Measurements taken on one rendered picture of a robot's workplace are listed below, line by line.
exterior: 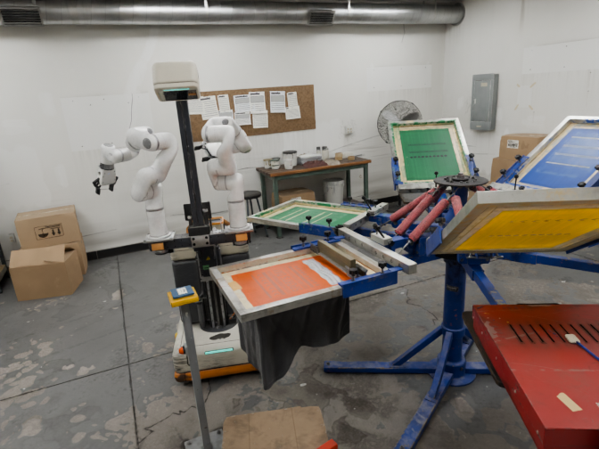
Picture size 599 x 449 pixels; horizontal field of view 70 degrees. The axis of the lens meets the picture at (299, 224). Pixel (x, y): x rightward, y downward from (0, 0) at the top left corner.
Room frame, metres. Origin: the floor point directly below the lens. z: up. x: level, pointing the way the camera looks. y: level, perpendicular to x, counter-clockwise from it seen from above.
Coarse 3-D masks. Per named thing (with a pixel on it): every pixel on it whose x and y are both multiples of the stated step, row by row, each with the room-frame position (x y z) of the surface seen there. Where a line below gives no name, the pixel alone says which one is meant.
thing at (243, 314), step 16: (272, 256) 2.22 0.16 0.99; (288, 256) 2.25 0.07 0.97; (352, 256) 2.19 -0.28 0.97; (224, 272) 2.10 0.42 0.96; (224, 288) 1.84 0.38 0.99; (336, 288) 1.76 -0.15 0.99; (240, 304) 1.67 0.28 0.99; (272, 304) 1.65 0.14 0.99; (288, 304) 1.66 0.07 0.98; (304, 304) 1.69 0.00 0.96; (240, 320) 1.58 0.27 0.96
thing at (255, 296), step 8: (336, 272) 2.02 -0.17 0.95; (320, 280) 1.94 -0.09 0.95; (344, 280) 1.92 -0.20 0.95; (256, 288) 1.89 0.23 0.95; (312, 288) 1.85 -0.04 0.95; (320, 288) 1.85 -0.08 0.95; (248, 296) 1.81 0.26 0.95; (256, 296) 1.81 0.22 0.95; (264, 296) 1.80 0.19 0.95; (280, 296) 1.79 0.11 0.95; (288, 296) 1.79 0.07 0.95; (256, 304) 1.73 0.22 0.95; (264, 304) 1.72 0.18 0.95
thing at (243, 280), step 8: (320, 256) 2.26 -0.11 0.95; (280, 264) 2.18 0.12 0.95; (288, 264) 2.17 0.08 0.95; (296, 264) 2.16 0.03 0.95; (304, 264) 2.15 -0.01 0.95; (328, 264) 2.13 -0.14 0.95; (248, 272) 2.10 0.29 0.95; (256, 272) 2.09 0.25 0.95; (312, 272) 2.04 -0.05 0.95; (240, 280) 2.00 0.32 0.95; (248, 280) 1.99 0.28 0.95; (248, 288) 1.90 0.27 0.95
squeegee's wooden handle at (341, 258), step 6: (318, 240) 2.24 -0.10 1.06; (318, 246) 2.23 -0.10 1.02; (324, 246) 2.16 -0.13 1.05; (330, 246) 2.12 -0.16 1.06; (324, 252) 2.16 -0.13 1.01; (330, 252) 2.11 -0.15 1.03; (336, 252) 2.04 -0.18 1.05; (342, 252) 2.02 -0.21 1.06; (336, 258) 2.05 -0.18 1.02; (342, 258) 1.98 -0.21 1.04; (348, 258) 1.94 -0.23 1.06; (342, 264) 1.99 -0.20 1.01; (348, 264) 1.94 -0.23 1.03; (354, 264) 1.92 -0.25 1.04
